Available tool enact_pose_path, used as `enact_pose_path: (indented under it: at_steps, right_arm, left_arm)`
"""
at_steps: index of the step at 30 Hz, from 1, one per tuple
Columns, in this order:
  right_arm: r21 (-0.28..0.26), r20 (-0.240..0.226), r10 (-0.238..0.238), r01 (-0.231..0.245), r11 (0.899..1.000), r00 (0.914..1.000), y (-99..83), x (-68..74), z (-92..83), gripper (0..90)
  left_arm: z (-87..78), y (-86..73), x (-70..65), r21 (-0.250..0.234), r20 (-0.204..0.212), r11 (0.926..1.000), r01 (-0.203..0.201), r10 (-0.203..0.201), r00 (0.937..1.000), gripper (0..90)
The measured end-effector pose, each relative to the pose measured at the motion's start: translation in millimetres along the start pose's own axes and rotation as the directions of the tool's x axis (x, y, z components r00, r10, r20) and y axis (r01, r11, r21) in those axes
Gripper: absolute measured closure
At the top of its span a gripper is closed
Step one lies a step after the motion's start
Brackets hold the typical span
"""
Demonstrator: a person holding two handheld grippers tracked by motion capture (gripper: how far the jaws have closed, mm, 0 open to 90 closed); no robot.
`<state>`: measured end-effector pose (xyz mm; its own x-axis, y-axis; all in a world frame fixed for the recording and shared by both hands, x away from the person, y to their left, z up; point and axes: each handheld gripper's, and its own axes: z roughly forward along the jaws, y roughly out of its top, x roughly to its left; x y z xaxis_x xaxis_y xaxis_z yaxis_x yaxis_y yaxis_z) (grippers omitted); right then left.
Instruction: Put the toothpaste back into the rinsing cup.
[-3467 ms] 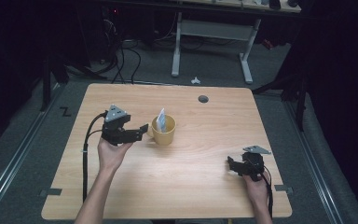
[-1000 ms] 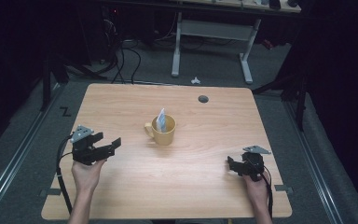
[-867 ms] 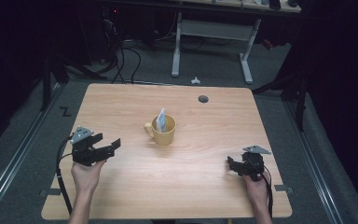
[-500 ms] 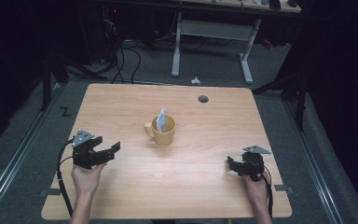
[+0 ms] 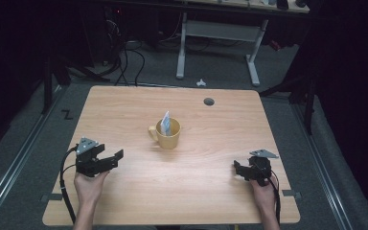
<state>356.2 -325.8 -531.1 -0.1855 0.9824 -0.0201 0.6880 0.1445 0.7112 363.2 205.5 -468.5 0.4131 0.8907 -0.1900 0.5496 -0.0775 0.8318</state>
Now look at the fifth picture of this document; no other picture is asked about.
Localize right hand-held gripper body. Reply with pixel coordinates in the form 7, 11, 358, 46
248, 149, 280, 188

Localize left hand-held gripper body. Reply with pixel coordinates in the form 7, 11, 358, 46
75, 137, 109, 178

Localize yellow mug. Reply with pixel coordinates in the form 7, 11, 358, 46
147, 117, 183, 150

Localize white toothpaste tube blue label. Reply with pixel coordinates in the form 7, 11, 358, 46
159, 110, 173, 137

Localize person's left hand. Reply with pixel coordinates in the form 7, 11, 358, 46
73, 170, 110, 206

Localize person's right hand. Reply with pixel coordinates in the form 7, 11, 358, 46
249, 178, 278, 215

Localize grey tape strip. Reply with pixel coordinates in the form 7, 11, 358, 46
282, 189, 303, 199
39, 193, 64, 204

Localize black metal stand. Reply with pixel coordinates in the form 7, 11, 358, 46
259, 71, 318, 136
40, 54, 73, 115

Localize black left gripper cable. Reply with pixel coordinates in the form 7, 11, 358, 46
58, 145, 80, 225

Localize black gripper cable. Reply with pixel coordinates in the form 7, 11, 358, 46
267, 172, 283, 226
58, 145, 80, 225

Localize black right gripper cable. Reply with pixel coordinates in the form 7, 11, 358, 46
267, 172, 283, 226

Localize metal floor rail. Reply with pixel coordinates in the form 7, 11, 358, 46
0, 85, 65, 226
290, 103, 355, 230

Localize black floor cables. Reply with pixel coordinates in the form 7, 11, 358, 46
106, 18, 147, 87

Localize grey metal frame desk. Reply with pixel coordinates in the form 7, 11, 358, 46
175, 0, 311, 88

